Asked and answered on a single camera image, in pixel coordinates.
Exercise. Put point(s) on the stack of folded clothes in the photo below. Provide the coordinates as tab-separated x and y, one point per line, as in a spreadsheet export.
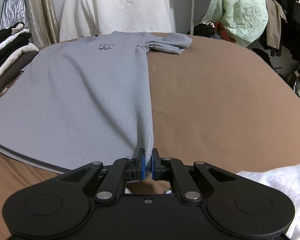
5	55

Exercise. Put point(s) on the grey knit cardigan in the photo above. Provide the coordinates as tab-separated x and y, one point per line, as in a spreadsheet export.
205	2

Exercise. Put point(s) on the hanging dark clothes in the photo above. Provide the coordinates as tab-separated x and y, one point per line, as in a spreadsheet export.
297	17

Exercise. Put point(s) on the brown hanging garment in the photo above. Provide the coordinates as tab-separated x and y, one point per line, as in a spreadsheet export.
273	25

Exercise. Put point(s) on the white pole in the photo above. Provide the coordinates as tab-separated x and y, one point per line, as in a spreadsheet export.
192	15

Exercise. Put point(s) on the mint green quilted jacket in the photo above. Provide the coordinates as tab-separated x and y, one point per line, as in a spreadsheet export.
240	12

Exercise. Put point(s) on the beige curtain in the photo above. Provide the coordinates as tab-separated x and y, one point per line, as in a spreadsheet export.
37	10

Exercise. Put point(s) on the person's white sweatshirt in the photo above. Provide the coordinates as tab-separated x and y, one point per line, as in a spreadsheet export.
277	187

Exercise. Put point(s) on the grey waffle t-shirt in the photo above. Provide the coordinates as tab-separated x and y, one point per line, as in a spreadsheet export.
77	92

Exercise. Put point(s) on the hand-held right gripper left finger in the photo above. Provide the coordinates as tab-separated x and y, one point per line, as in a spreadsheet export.
140	165

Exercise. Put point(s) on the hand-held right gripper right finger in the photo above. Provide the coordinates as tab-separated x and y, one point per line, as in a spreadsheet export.
155	165

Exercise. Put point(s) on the white fleece robe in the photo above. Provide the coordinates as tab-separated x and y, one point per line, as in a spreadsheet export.
120	5

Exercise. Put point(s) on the red garment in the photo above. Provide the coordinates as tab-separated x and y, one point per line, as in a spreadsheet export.
222	32

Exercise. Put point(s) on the black printed garment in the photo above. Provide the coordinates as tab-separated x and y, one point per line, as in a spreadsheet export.
202	30

